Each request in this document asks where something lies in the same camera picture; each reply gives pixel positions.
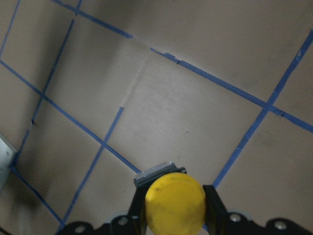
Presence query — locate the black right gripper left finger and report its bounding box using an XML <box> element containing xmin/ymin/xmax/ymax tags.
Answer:
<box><xmin>128</xmin><ymin>187</ymin><xmax>148</xmax><ymax>235</ymax></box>

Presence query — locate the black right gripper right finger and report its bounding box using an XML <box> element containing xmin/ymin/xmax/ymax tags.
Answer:
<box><xmin>203</xmin><ymin>185</ymin><xmax>228</xmax><ymax>235</ymax></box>

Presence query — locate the yellow push button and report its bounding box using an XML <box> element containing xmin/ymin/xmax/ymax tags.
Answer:
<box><xmin>134</xmin><ymin>162</ymin><xmax>206</xmax><ymax>235</ymax></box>

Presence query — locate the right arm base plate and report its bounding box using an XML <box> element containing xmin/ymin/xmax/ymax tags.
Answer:
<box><xmin>0</xmin><ymin>133</ymin><xmax>17</xmax><ymax>192</ymax></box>

